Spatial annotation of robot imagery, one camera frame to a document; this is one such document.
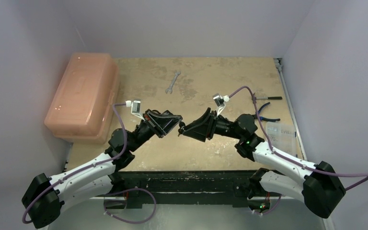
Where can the blue-handled pliers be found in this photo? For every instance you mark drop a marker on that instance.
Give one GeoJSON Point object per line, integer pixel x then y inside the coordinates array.
{"type": "Point", "coordinates": [266, 116]}

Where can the silver open-end wrench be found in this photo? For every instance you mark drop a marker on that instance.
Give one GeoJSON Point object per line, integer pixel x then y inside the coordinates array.
{"type": "Point", "coordinates": [169, 90]}

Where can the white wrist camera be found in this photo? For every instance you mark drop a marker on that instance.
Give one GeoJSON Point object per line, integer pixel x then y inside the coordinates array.
{"type": "Point", "coordinates": [135, 107]}
{"type": "Point", "coordinates": [220, 101]}

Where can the pink translucent plastic box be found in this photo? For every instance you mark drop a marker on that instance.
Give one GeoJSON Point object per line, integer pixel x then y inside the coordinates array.
{"type": "Point", "coordinates": [81, 108]}

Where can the black key bunch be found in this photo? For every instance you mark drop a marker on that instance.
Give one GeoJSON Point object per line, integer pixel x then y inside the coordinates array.
{"type": "Point", "coordinates": [181, 129]}

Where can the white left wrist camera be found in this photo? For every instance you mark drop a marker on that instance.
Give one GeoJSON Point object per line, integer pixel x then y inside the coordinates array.
{"type": "Point", "coordinates": [135, 107]}

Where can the clear plastic screw organizer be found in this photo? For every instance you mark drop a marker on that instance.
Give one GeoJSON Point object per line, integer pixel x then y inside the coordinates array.
{"type": "Point", "coordinates": [282, 137]}

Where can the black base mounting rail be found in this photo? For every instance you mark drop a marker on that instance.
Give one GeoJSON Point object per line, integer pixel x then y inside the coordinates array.
{"type": "Point", "coordinates": [233, 187]}

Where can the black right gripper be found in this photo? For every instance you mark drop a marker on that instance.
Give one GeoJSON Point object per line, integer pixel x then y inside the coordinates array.
{"type": "Point", "coordinates": [210, 123]}

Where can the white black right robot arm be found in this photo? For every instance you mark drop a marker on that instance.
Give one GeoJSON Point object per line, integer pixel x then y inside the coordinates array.
{"type": "Point", "coordinates": [314, 184]}

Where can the small black-handled hammer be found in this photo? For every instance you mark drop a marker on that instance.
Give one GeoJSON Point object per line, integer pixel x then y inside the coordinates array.
{"type": "Point", "coordinates": [267, 97]}

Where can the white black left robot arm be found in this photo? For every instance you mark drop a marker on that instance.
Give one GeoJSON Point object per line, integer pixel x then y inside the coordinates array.
{"type": "Point", "coordinates": [46, 196]}

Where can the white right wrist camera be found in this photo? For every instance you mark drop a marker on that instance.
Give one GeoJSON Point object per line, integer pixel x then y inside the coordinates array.
{"type": "Point", "coordinates": [220, 101]}

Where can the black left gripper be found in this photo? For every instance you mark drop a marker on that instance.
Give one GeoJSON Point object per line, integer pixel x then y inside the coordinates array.
{"type": "Point", "coordinates": [166, 122]}

